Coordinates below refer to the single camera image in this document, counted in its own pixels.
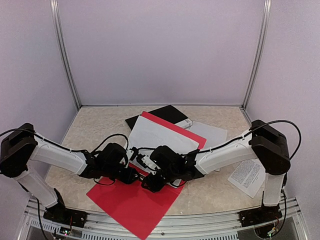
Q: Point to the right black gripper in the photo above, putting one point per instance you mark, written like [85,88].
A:
[153,185]

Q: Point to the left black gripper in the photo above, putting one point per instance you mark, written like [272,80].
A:
[128,178]

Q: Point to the red folder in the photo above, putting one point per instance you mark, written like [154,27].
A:
[135,208]

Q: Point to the white sheet top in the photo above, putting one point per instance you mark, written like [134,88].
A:
[149,135]

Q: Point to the white sheet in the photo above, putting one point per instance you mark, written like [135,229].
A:
[213,135]
[149,135]

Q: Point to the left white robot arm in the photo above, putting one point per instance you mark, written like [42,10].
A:
[20,146]

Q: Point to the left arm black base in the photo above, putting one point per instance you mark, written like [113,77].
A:
[59,213]

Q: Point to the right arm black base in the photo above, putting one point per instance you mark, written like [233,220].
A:
[259,215]

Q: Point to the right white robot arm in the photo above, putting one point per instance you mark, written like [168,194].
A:
[261,141]

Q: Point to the black folder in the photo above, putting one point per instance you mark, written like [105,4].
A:
[172,115]

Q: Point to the blank white sheet lower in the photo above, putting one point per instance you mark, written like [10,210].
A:
[213,135]

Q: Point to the printed text sheet right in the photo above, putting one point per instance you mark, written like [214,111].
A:
[248,177]

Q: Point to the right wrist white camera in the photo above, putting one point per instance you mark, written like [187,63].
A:
[147,163]

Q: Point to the aluminium front rail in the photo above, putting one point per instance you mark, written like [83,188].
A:
[207,226]

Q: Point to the right aluminium frame post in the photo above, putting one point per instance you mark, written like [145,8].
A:
[258,53]

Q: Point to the aluminium frame post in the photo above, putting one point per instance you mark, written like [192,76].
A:
[258,53]
[54,5]

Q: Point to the left aluminium frame post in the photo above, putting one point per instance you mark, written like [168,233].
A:
[54,5]

